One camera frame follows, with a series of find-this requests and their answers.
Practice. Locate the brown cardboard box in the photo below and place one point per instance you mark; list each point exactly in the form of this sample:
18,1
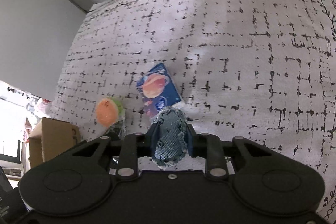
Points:
50,138

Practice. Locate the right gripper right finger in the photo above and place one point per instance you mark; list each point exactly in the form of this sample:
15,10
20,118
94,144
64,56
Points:
209,147

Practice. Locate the orange green watermelon plush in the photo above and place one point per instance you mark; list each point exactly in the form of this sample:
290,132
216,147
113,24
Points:
109,111

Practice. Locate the denim fabric pouch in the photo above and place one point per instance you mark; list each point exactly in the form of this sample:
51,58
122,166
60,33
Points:
170,146

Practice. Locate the white patterned bed blanket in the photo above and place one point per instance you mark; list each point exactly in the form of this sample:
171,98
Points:
261,69

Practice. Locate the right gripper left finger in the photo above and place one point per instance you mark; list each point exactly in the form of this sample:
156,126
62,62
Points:
135,146

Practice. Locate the blue planet tissue pack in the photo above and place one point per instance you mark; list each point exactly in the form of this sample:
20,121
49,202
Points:
158,90

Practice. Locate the dark crinkled plastic bag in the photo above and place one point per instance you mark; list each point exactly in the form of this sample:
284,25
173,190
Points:
116,131

